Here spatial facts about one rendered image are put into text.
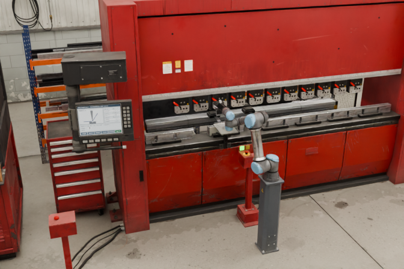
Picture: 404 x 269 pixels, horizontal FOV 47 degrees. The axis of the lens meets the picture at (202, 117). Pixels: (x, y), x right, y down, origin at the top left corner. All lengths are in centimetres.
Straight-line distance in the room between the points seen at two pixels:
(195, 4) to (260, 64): 93
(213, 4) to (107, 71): 127
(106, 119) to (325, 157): 267
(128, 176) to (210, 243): 105
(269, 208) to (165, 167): 113
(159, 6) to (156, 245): 229
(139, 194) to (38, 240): 113
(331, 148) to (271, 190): 138
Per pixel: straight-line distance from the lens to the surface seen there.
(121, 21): 404
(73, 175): 490
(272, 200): 431
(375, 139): 571
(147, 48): 434
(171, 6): 429
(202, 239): 477
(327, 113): 535
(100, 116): 382
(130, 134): 388
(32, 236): 512
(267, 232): 450
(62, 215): 387
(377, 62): 547
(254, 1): 454
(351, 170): 575
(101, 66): 371
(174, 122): 492
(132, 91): 420
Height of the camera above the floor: 290
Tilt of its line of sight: 23 degrees down
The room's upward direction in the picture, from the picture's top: straight up
